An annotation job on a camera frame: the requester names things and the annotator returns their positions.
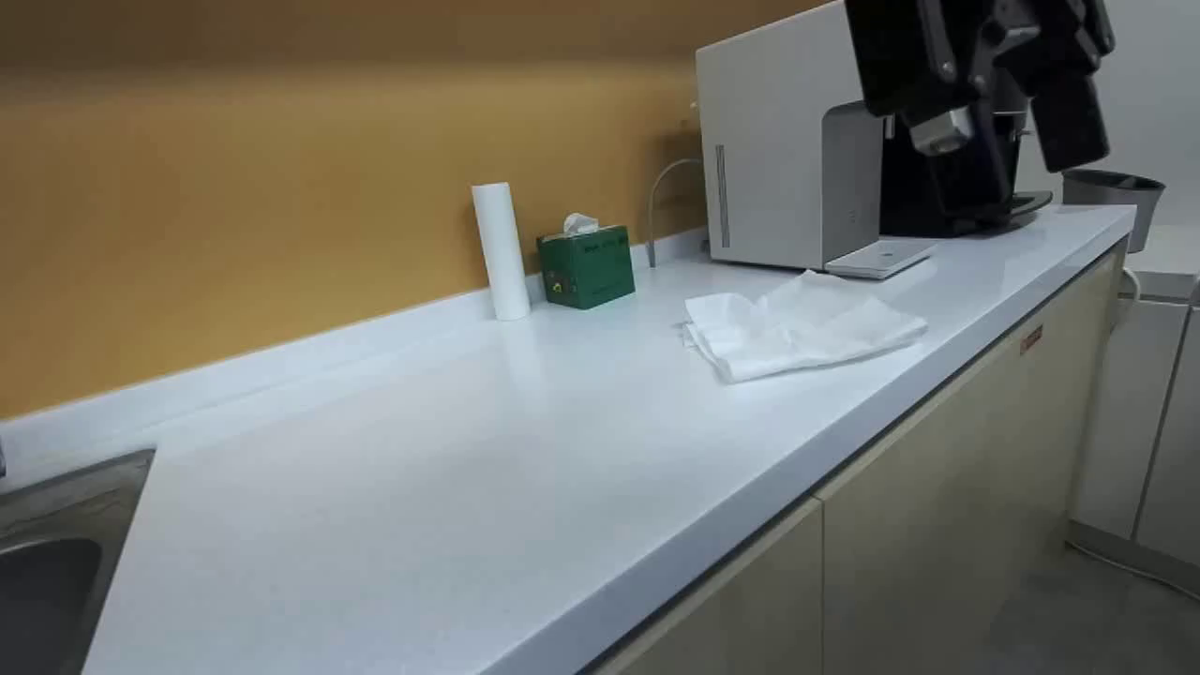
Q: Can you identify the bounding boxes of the white paper towel roll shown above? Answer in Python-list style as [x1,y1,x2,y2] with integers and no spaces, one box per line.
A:
[472,184,528,320]

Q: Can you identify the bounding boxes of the beige lower cabinet doors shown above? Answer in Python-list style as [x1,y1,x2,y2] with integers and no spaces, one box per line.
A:
[598,254,1123,675]

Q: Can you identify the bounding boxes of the white side cabinet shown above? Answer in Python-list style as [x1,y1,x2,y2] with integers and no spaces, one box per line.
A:
[1074,270,1200,566]

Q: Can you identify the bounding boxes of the white water dispenser appliance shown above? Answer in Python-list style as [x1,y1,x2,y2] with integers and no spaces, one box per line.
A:
[697,0,932,280]

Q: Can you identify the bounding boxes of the stainless steel sink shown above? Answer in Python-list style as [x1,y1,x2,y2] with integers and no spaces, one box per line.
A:
[0,449,154,675]

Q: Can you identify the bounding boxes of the grey cable on wall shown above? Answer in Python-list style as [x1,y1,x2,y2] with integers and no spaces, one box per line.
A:
[640,155,702,270]

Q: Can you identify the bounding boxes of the black coffee machine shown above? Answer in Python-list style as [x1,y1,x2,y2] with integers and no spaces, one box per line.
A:
[843,0,1114,238]

